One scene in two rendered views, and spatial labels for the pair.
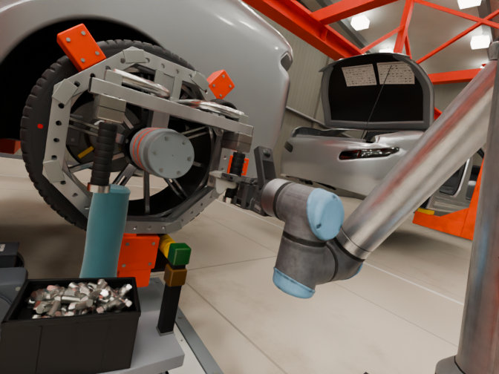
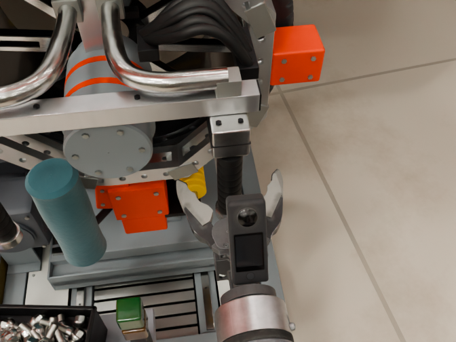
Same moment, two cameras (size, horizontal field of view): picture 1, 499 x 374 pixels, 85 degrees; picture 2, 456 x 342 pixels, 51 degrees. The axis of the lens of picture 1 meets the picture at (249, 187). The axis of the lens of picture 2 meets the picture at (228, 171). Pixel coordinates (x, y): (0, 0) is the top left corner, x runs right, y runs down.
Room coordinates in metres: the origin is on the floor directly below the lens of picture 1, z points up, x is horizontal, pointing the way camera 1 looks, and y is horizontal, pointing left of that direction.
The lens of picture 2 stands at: (0.42, -0.16, 1.39)
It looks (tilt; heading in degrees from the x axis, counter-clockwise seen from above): 52 degrees down; 30
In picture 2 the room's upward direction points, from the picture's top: straight up
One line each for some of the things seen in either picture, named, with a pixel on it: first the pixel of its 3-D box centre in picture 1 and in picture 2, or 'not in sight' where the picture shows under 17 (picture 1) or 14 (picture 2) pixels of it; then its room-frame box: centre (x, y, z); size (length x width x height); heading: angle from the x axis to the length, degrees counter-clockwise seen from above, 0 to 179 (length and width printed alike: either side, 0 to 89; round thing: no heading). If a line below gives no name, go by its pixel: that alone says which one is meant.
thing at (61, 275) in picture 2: not in sight; (138, 220); (0.97, 0.47, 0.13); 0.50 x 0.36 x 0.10; 127
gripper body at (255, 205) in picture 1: (258, 194); (241, 264); (0.68, -0.03, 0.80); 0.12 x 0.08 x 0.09; 37
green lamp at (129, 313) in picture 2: (179, 254); (130, 313); (0.59, 0.12, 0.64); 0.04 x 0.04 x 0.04; 37
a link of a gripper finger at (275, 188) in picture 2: not in sight; (272, 202); (0.79, -0.02, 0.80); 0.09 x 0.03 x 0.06; 1
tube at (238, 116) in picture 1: (209, 99); (161, 19); (0.83, 0.17, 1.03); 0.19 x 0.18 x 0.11; 37
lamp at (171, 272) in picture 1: (175, 274); (135, 324); (0.59, 0.12, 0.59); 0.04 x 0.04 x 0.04; 37
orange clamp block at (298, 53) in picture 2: (233, 165); (292, 55); (1.06, 0.08, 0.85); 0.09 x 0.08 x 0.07; 127
